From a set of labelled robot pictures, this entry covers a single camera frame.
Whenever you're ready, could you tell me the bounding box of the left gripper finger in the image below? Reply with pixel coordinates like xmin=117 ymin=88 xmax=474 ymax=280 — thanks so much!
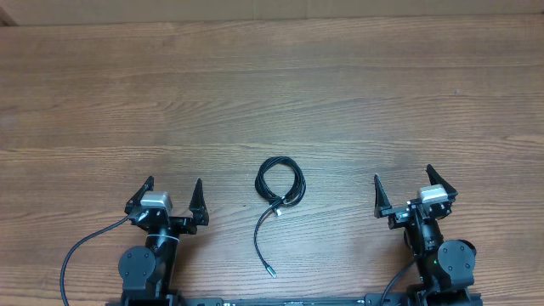
xmin=124 ymin=176 xmax=154 ymax=214
xmin=189 ymin=178 xmax=209 ymax=226

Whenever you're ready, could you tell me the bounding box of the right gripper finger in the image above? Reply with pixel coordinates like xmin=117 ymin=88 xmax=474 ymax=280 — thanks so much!
xmin=373 ymin=174 xmax=392 ymax=218
xmin=426 ymin=164 xmax=458 ymax=200

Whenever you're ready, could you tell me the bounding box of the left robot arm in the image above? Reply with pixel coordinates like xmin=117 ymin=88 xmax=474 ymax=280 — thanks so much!
xmin=118 ymin=176 xmax=209 ymax=305

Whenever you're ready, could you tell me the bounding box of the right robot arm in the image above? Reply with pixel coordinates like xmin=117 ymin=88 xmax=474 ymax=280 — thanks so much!
xmin=374 ymin=165 xmax=483 ymax=306

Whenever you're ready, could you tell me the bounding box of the black usb cable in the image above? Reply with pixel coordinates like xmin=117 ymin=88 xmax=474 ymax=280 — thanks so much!
xmin=253 ymin=156 xmax=307 ymax=280

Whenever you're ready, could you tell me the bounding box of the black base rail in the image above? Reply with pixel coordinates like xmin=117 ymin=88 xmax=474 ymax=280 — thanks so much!
xmin=182 ymin=292 xmax=411 ymax=306

